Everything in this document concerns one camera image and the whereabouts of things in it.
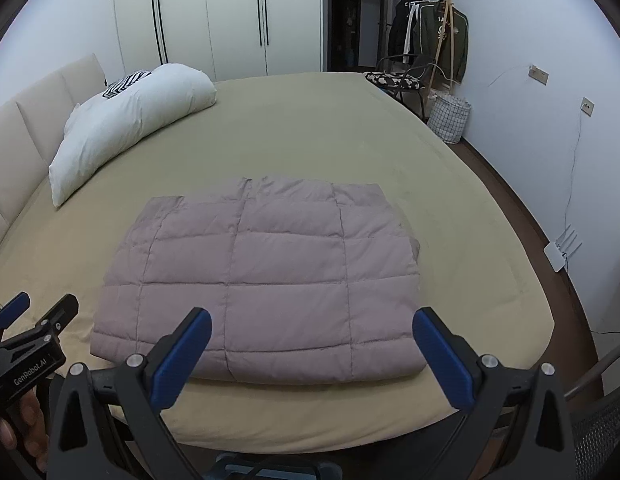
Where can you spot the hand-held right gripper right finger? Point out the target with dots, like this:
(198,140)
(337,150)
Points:
(445,360)

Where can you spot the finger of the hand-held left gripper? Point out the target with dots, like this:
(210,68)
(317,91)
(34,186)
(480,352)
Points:
(12,310)
(60,312)

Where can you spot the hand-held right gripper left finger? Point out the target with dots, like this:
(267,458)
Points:
(182,360)

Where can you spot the mauve quilted down coat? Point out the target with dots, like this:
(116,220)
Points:
(260,280)

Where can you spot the wooden clothes rack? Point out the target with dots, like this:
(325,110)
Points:
(440,50)

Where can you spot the person's left hand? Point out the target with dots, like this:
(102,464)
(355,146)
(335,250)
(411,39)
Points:
(27,425)

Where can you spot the white router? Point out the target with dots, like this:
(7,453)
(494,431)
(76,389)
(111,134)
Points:
(560,255)

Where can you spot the grey mesh office chair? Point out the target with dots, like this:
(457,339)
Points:
(602,425)

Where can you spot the beige padded headboard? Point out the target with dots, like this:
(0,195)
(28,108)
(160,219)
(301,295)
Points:
(25,135)

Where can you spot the white pillow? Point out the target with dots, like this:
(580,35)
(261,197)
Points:
(135,115)

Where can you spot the black white striped cloth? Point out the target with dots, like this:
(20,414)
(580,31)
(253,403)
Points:
(124,84)

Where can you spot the white checked laundry basket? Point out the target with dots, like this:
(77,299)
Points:
(449,117)

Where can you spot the black metal chair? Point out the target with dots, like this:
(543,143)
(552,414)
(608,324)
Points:
(415,95)

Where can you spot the bed with olive sheet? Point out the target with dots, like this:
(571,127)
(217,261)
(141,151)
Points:
(315,125)

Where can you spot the patterned seat cushion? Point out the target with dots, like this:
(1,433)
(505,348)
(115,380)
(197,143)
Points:
(392,80)

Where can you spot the green hanging jacket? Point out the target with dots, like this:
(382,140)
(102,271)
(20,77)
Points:
(442,35)

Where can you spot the white wardrobe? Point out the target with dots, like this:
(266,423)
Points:
(215,20)

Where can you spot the white hanging garment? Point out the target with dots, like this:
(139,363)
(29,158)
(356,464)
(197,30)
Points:
(415,30)

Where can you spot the black hanging jacket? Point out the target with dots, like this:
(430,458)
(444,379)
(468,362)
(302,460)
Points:
(400,25)

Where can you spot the dark doorway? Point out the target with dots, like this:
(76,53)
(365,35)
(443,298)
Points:
(357,15)

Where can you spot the wall socket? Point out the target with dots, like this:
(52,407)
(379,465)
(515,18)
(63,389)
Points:
(587,106)
(538,74)

